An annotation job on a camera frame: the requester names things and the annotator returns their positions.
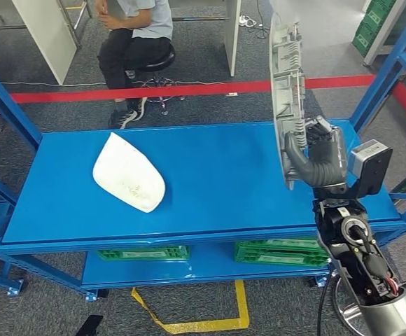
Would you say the black floor cable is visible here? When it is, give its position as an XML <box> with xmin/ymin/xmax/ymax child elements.
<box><xmin>248</xmin><ymin>0</ymin><xmax>272</xmax><ymax>41</ymax></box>

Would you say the silver wheel hubcap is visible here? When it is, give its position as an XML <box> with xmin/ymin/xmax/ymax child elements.
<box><xmin>269</xmin><ymin>11</ymin><xmax>309</xmax><ymax>191</ymax></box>

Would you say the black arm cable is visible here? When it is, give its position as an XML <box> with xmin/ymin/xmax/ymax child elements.
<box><xmin>316</xmin><ymin>278</ymin><xmax>334</xmax><ymax>336</ymax></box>

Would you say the steel frame table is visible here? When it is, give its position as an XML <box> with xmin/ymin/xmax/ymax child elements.
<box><xmin>56</xmin><ymin>0</ymin><xmax>94</xmax><ymax>50</ymax></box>

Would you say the green crate stack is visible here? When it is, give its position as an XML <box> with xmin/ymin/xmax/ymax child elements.
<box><xmin>352</xmin><ymin>0</ymin><xmax>396</xmax><ymax>59</ymax></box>

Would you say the yellow floor tape outline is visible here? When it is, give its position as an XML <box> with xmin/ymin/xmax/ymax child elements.
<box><xmin>131</xmin><ymin>279</ymin><xmax>250</xmax><ymax>336</ymax></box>

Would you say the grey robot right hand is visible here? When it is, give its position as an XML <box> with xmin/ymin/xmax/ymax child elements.
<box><xmin>284</xmin><ymin>115</ymin><xmax>349</xmax><ymax>189</ymax></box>

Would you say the person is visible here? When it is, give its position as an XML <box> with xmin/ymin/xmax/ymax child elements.
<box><xmin>94</xmin><ymin>0</ymin><xmax>174</xmax><ymax>131</ymax></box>

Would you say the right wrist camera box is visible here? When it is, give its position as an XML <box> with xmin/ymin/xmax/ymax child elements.
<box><xmin>347</xmin><ymin>139</ymin><xmax>393</xmax><ymax>200</ymax></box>

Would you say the black flat object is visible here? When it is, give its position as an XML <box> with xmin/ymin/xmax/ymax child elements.
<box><xmin>75</xmin><ymin>315</ymin><xmax>104</xmax><ymax>336</ymax></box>

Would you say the white mirror cover part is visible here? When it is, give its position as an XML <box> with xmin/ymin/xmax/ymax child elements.
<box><xmin>92</xmin><ymin>132</ymin><xmax>166</xmax><ymax>214</ymax></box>

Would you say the white panel table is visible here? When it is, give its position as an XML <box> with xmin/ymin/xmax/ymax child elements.
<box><xmin>11</xmin><ymin>0</ymin><xmax>242</xmax><ymax>86</ymax></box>

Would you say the white metal frame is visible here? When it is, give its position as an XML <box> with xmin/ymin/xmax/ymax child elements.
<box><xmin>363</xmin><ymin>0</ymin><xmax>406</xmax><ymax>68</ymax></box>

